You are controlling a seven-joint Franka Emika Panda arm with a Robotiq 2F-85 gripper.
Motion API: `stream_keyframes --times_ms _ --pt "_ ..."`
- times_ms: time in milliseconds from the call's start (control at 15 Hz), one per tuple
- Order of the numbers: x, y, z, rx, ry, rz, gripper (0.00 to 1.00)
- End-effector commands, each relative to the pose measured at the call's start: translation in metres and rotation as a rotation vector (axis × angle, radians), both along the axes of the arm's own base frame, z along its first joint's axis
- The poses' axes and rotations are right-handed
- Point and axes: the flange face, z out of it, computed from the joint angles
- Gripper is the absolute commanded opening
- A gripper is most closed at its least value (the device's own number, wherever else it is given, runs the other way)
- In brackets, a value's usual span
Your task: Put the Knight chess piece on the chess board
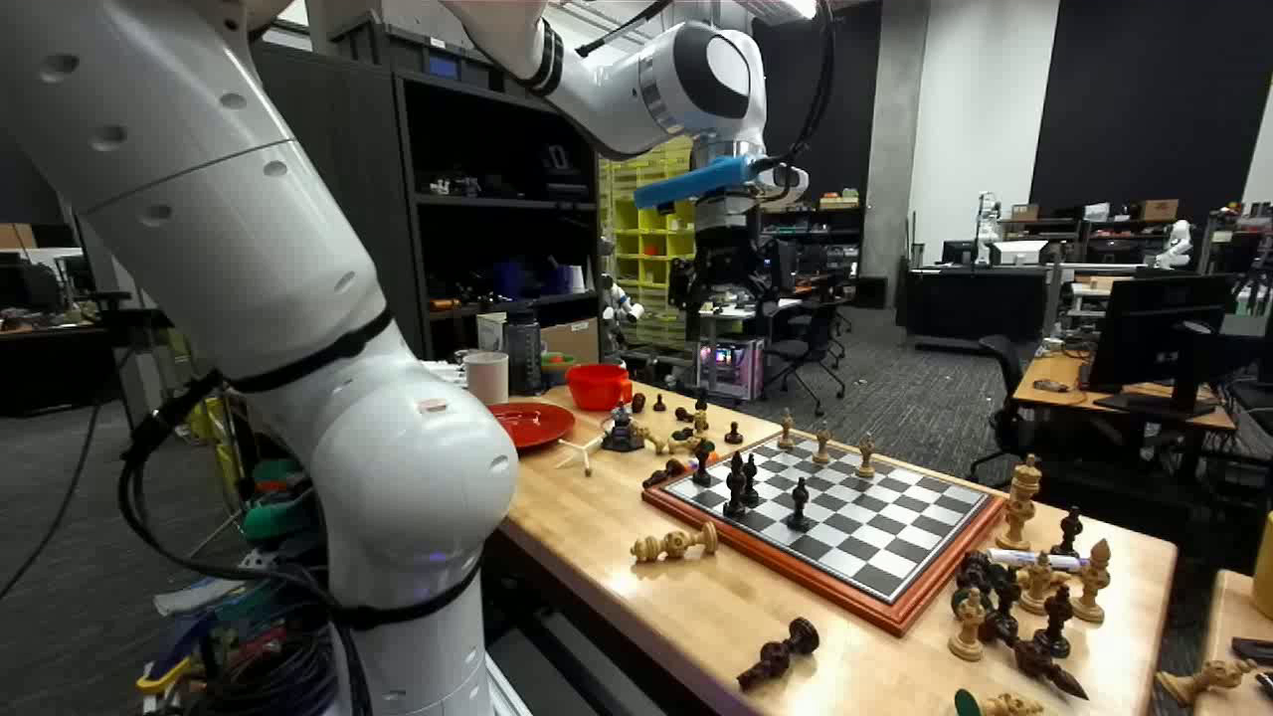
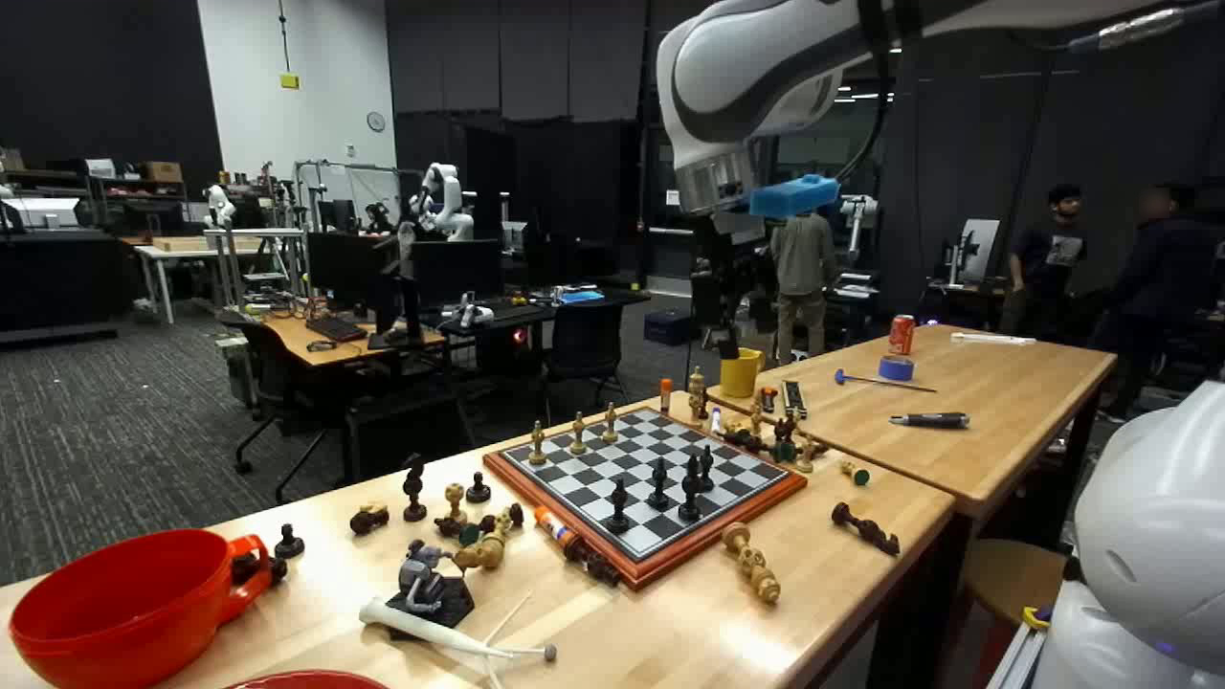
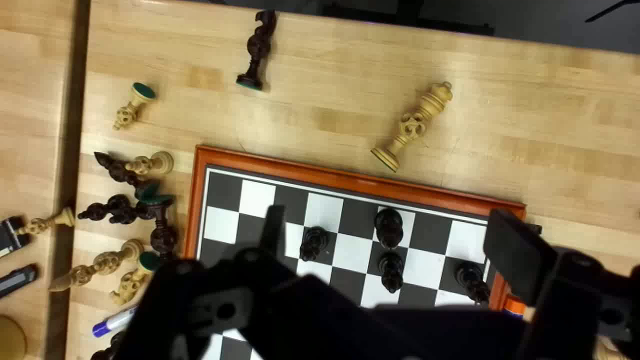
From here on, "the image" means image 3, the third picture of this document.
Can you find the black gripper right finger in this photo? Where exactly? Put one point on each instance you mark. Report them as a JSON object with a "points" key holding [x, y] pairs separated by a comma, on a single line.
{"points": [[520, 256]]}

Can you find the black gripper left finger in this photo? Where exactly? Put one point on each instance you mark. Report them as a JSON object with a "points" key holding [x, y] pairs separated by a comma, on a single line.
{"points": [[270, 230]]}

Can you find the light wooden chess piece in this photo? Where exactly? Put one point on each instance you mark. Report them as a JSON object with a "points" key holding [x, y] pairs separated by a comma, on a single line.
{"points": [[133, 280], [154, 163], [48, 223]]}

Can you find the dark wooden bishop chess piece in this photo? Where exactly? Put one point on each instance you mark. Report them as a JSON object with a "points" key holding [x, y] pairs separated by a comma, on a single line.
{"points": [[119, 170]]}

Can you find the light carved king chess piece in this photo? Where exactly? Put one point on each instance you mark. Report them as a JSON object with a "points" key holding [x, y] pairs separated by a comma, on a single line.
{"points": [[413, 125]]}

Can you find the light tall carved chess piece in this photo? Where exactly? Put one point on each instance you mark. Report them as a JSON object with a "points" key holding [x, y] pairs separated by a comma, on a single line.
{"points": [[101, 265]]}

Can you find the dark wooden knight chess piece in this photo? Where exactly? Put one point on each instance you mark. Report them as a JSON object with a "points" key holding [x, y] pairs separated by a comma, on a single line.
{"points": [[257, 50]]}

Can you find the marker with orange cap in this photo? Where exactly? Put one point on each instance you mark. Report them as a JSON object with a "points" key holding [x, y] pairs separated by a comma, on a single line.
{"points": [[516, 306]]}

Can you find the dark wooden pawn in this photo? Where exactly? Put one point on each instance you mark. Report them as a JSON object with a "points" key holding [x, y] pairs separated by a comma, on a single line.
{"points": [[390, 270], [389, 227]]}

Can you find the light pawn with green base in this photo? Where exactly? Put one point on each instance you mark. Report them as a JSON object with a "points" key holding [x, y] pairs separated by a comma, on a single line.
{"points": [[133, 107]]}

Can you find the white marker with blue cap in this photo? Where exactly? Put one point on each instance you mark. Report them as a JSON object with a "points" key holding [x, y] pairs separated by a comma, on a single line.
{"points": [[110, 324]]}

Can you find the black marker pen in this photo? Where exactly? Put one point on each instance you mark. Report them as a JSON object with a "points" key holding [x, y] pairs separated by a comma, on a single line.
{"points": [[16, 280]]}

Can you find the black rectangular box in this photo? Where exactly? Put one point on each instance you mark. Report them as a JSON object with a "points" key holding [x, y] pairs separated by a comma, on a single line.
{"points": [[8, 234]]}

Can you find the round wooden disc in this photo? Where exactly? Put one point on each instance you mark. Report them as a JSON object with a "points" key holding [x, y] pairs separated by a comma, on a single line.
{"points": [[11, 337]]}

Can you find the chess board with orange frame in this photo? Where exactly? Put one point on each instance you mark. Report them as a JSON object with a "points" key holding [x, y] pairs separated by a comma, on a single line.
{"points": [[347, 182]]}

